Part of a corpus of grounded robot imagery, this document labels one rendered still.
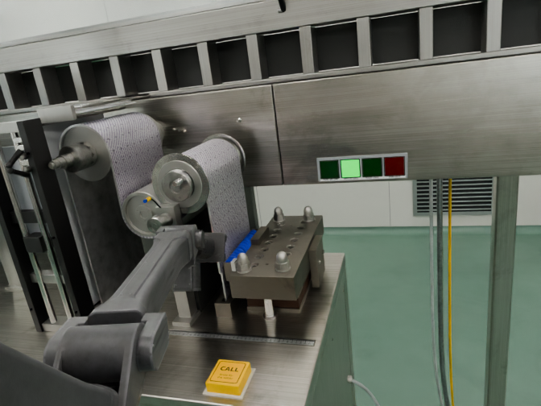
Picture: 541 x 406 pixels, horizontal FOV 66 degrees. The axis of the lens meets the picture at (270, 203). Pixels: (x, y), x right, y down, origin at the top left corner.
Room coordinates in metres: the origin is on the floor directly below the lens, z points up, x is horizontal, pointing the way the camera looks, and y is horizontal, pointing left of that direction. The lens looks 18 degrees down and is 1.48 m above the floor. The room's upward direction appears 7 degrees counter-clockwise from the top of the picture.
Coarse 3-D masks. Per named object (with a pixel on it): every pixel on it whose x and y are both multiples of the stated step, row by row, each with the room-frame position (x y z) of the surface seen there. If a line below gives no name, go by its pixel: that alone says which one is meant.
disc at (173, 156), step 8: (160, 160) 0.97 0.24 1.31; (168, 160) 0.96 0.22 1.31; (184, 160) 0.95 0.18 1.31; (192, 160) 0.94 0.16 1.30; (160, 168) 0.97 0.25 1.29; (176, 168) 0.96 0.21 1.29; (200, 168) 0.94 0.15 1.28; (152, 176) 0.98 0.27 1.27; (200, 176) 0.94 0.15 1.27; (152, 184) 0.98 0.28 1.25; (208, 184) 0.93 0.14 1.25; (208, 192) 0.93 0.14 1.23; (160, 200) 0.98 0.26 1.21; (200, 200) 0.94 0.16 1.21; (184, 208) 0.96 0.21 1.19; (192, 208) 0.95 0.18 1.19
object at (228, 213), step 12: (240, 180) 1.14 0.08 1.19; (228, 192) 1.05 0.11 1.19; (240, 192) 1.13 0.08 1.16; (216, 204) 0.98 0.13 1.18; (228, 204) 1.04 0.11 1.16; (240, 204) 1.12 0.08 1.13; (216, 216) 0.97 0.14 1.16; (228, 216) 1.03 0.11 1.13; (240, 216) 1.11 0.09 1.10; (216, 228) 0.96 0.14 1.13; (228, 228) 1.02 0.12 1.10; (240, 228) 1.10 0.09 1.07; (228, 240) 1.01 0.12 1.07; (240, 240) 1.08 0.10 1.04; (228, 252) 1.00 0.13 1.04
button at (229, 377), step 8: (224, 360) 0.73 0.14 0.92; (216, 368) 0.70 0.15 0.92; (224, 368) 0.70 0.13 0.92; (232, 368) 0.70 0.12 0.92; (240, 368) 0.70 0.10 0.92; (248, 368) 0.70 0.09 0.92; (216, 376) 0.68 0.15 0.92; (224, 376) 0.68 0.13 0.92; (232, 376) 0.67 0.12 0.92; (240, 376) 0.67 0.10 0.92; (248, 376) 0.69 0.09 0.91; (208, 384) 0.67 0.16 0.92; (216, 384) 0.66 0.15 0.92; (224, 384) 0.66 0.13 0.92; (232, 384) 0.65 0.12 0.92; (240, 384) 0.65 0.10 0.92; (216, 392) 0.66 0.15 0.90; (224, 392) 0.66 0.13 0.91; (232, 392) 0.65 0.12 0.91; (240, 392) 0.65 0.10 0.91
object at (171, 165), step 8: (176, 160) 0.95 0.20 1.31; (168, 168) 0.96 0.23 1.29; (184, 168) 0.95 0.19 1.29; (192, 168) 0.94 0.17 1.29; (160, 176) 0.97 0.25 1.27; (192, 176) 0.94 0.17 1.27; (160, 184) 0.97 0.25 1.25; (200, 184) 0.94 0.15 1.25; (160, 192) 0.97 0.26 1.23; (200, 192) 0.94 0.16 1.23; (168, 200) 0.97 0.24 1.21; (192, 200) 0.95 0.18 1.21
